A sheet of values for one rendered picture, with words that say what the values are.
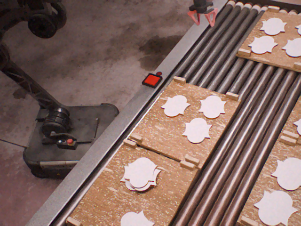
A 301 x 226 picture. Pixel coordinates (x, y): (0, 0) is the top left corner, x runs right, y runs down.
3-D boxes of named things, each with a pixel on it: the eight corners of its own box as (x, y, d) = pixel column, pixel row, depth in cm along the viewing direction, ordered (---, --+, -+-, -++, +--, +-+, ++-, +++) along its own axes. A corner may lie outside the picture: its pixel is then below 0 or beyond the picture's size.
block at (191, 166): (179, 166, 152) (179, 162, 150) (181, 163, 153) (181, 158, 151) (193, 172, 149) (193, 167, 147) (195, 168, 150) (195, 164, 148)
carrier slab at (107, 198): (66, 224, 143) (65, 222, 142) (124, 143, 165) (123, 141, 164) (147, 267, 129) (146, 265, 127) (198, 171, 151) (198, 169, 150)
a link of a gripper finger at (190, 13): (200, 21, 186) (195, 3, 182) (210, 22, 181) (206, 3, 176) (190, 27, 184) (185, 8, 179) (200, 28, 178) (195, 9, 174)
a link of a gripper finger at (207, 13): (210, 22, 181) (206, 3, 177) (221, 23, 175) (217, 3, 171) (200, 28, 178) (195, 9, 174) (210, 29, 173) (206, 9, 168)
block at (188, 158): (184, 161, 153) (184, 157, 151) (186, 157, 154) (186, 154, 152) (198, 167, 150) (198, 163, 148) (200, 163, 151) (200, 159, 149)
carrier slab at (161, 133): (128, 140, 166) (127, 138, 165) (173, 81, 188) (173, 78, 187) (201, 170, 151) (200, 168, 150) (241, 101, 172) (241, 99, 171)
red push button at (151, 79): (144, 84, 190) (143, 82, 189) (150, 76, 193) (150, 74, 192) (154, 87, 187) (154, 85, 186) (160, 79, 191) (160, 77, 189)
